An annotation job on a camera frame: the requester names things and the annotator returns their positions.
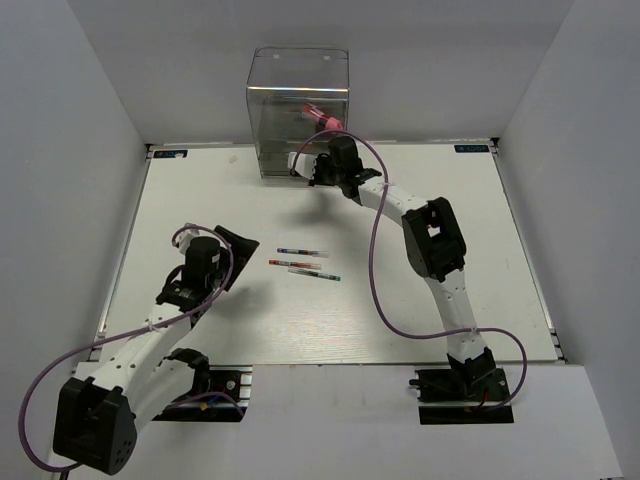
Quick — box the purple gel pen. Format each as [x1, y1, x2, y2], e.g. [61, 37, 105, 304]
[276, 248, 329, 258]

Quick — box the clear acrylic drawer organizer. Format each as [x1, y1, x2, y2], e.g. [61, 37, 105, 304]
[245, 45, 350, 178]

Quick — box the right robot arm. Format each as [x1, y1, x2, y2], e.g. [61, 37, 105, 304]
[292, 134, 496, 399]

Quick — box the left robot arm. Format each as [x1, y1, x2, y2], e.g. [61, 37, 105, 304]
[53, 224, 259, 475]

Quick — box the green gel pen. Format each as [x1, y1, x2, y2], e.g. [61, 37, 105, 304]
[287, 267, 341, 282]

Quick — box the red gel pen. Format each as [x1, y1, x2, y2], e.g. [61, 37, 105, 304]
[268, 259, 322, 270]

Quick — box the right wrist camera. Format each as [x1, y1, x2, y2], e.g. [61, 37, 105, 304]
[287, 152, 318, 181]

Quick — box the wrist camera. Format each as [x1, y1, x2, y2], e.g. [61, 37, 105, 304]
[287, 152, 318, 181]
[171, 223, 200, 255]

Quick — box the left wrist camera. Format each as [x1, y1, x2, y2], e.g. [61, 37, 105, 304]
[171, 223, 200, 255]

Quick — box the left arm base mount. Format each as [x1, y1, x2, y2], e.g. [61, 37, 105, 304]
[152, 365, 253, 423]

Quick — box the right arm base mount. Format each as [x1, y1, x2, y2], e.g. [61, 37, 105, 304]
[408, 368, 514, 426]

